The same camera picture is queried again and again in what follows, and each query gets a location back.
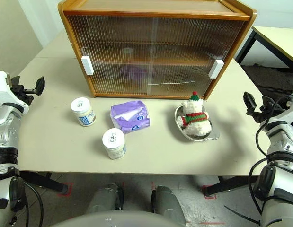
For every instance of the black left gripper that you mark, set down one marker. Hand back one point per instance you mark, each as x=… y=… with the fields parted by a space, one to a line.
x=23 y=94

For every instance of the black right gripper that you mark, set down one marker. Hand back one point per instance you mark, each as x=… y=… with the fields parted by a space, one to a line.
x=264 y=113

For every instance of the white jar blue label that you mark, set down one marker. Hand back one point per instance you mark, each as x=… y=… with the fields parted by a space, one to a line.
x=113 y=144
x=82 y=111

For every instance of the white plush toy striped scarf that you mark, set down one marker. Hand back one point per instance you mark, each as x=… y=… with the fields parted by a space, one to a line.
x=196 y=123

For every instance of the silver metal tray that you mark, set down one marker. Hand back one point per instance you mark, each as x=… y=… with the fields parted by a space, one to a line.
x=179 y=123

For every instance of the ribbed glass sliding door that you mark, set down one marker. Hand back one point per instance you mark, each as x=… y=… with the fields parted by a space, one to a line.
x=196 y=42
x=108 y=47

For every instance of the purple tissue pack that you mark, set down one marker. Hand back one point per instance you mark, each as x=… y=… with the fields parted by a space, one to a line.
x=129 y=118

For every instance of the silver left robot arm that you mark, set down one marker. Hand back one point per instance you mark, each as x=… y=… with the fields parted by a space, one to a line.
x=4 y=132

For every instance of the wooden cabinet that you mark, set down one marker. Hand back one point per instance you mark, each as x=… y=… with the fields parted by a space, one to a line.
x=155 y=8

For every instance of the black table leg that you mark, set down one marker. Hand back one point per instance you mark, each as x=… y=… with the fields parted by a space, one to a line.
x=44 y=182
x=229 y=186

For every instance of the grey right robot leg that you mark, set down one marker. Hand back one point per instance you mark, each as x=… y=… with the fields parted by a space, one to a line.
x=168 y=203

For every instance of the grey robot leg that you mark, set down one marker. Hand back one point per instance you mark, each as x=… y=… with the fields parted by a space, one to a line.
x=168 y=203
x=103 y=198

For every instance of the grey left robot leg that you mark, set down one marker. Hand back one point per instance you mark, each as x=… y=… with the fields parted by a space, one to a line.
x=103 y=198

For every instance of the silver robot torso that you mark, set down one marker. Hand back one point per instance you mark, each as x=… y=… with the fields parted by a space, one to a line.
x=113 y=220

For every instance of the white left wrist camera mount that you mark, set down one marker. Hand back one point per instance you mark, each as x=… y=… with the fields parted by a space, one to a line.
x=0 y=89

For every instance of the beige side table black frame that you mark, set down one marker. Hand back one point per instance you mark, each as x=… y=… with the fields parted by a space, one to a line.
x=274 y=45

